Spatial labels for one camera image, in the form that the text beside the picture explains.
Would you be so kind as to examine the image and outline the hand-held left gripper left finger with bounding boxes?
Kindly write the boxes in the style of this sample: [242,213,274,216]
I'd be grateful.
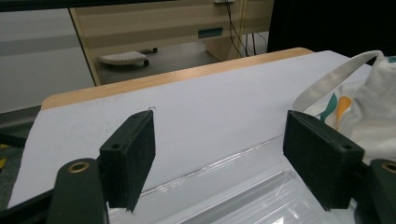
[98,109,157,214]

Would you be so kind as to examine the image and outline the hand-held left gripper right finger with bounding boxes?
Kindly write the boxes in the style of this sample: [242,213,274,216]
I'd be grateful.
[282,109,365,212]

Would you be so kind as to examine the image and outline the clear plastic container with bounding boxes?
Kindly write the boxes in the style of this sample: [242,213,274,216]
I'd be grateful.
[106,134,359,224]

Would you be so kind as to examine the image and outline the white canvas tote bag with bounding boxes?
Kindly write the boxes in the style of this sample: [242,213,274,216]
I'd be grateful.
[292,49,396,166]

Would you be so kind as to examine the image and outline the pale lavender table mat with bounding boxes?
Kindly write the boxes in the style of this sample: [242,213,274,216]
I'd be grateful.
[7,49,375,209]

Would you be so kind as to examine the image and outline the wooden table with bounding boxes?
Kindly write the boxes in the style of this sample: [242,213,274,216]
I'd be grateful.
[40,47,316,111]

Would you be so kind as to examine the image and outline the yellow black tape marker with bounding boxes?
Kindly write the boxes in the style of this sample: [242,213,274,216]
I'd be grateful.
[0,144,7,171]

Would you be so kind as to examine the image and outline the black curtain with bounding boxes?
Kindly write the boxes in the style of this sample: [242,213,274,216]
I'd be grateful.
[266,0,396,66]

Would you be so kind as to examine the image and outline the light wooden desk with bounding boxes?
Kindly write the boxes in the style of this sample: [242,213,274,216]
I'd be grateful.
[68,0,275,87]

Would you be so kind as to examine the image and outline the black hanging cable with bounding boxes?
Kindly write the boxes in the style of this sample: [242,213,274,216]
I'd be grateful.
[223,0,250,59]
[250,32,269,57]

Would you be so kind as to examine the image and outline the black frame bar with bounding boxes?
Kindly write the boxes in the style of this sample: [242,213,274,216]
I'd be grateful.
[0,0,176,13]

